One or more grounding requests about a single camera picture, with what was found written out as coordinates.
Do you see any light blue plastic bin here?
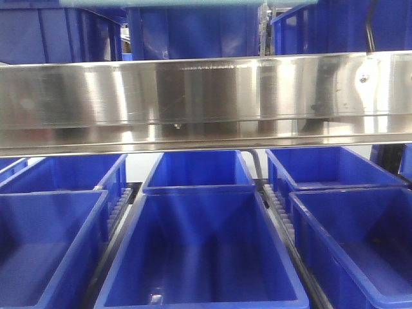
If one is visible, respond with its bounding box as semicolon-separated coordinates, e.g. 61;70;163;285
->
59;0;317;8

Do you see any blue bin rear middle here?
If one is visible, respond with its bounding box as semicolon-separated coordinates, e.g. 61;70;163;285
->
142;150;255;195

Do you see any blue bin lower middle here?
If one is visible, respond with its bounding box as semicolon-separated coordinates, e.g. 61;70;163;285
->
94;191;310;308

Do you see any blue bin upper middle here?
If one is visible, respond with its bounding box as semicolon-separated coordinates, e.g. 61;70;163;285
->
126;5;261;60

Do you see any white roller track right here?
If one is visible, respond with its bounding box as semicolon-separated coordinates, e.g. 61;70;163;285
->
263;184;295;244

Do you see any white roller track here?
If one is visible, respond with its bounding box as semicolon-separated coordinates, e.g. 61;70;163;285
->
107;187;133;234
263;184;295;244

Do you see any blue bin rear right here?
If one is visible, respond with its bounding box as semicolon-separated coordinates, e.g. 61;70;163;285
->
266;146;407;213

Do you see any blue bin rear left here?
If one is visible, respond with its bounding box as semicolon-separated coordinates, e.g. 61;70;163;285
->
1;154;127;212

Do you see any white roller track left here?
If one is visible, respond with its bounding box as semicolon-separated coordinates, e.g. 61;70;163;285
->
107;187;133;234

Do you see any blue bin upper right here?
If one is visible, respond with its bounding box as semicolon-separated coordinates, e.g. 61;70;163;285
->
270;1;411;55

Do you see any blue bin lower right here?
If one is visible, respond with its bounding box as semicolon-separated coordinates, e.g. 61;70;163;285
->
290;187;411;308

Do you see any blue bin lower left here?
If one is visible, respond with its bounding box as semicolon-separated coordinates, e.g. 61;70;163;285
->
1;191;108;308

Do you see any blue bin far right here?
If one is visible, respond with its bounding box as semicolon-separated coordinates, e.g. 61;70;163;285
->
398;143;412;181

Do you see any blue bin upper left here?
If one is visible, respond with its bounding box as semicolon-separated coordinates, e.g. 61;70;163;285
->
1;1;126;64

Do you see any stainless steel shelf rail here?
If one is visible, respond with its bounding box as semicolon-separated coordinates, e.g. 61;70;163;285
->
1;51;411;157

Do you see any black cable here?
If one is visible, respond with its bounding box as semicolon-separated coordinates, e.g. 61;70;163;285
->
364;0;379;53

